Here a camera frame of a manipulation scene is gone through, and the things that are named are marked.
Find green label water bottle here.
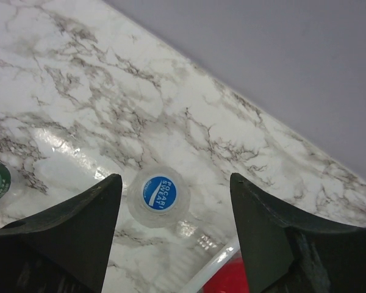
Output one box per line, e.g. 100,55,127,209
0,162,26,209

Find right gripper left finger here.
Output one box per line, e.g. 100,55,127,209
0,174,122,292

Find white plastic fruit basket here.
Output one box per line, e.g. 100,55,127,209
179,235,240,293

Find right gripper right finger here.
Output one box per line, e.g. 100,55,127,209
230,173,366,292

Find clear unlabeled plastic bottle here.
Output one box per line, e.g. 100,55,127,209
127,165,191,228

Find blue white bottle cap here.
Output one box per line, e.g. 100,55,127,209
141,175,178,214

